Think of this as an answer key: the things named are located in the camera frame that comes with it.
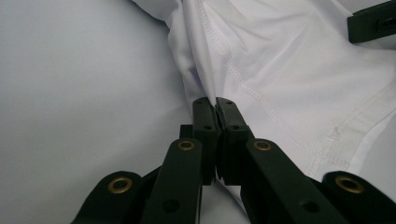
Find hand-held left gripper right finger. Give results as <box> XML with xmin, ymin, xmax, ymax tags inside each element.
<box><xmin>215</xmin><ymin>96</ymin><xmax>350</xmax><ymax>224</ymax></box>

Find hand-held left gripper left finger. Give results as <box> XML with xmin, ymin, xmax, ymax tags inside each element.
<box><xmin>139</xmin><ymin>96</ymin><xmax>223</xmax><ymax>224</ymax></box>

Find white shorts with black waistband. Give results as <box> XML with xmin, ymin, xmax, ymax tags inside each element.
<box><xmin>130</xmin><ymin>0</ymin><xmax>396</xmax><ymax>224</ymax></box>

